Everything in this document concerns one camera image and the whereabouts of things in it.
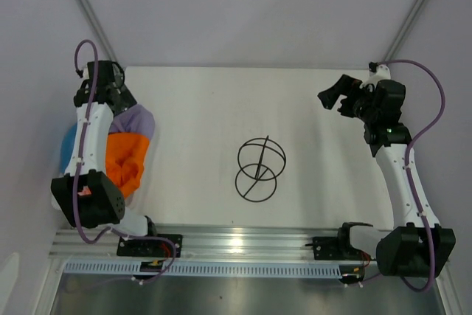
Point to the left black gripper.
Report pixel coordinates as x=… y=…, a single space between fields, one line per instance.
x=126 y=100

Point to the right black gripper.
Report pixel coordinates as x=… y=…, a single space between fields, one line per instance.
x=329 y=97

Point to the purple bucket hat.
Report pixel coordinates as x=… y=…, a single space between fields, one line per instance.
x=136 y=120

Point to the orange bucket hat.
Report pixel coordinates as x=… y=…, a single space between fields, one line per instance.
x=125 y=160

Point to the blue bucket hat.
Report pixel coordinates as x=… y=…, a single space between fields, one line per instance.
x=67 y=147

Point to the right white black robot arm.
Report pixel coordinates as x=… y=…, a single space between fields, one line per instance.
x=417 y=245

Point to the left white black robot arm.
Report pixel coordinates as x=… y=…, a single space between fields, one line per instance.
x=104 y=154

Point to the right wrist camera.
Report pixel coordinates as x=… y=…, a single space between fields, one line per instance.
x=378 y=71

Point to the black wire hat stand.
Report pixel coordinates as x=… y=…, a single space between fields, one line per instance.
x=260 y=160

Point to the right aluminium frame post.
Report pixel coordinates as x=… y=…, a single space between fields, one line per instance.
x=404 y=29

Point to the aluminium frame post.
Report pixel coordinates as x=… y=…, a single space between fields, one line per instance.
x=96 y=28
x=404 y=29

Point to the left aluminium frame post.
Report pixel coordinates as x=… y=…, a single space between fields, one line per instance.
x=96 y=28

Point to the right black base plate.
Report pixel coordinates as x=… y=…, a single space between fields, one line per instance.
x=334 y=248

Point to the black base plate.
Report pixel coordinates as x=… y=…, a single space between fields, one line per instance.
x=334 y=248
x=150 y=248

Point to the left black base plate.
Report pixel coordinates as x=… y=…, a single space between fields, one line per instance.
x=150 y=248

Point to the aluminium mounting rail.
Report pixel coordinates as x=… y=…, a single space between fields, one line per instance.
x=207 y=243

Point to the white slotted cable duct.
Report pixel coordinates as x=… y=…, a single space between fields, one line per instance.
x=205 y=269

